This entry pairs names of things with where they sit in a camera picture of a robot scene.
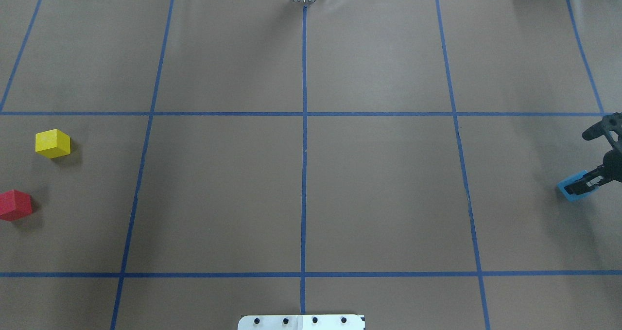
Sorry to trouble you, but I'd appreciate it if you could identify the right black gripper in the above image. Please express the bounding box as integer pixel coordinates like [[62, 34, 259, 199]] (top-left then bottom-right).
[[566, 149, 622, 195]]

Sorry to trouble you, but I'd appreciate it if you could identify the red wooden block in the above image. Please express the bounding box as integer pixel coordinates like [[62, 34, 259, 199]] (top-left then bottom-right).
[[0, 189, 34, 222]]

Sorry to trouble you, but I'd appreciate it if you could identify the yellow wooden block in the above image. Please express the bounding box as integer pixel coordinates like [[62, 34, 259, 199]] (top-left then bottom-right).
[[35, 129, 71, 159]]

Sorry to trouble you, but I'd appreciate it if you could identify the white pedestal column base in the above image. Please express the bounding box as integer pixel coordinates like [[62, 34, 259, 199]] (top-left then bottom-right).
[[237, 314, 366, 330]]

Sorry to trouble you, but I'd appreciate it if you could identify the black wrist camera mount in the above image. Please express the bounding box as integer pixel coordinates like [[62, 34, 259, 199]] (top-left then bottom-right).
[[582, 113, 622, 153]]

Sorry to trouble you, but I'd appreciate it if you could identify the brown paper table cover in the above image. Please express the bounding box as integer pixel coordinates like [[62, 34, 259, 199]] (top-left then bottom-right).
[[1, 0, 621, 330]]

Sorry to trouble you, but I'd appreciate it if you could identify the blue wooden block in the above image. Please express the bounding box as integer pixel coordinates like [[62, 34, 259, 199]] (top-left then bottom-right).
[[557, 170, 599, 202]]

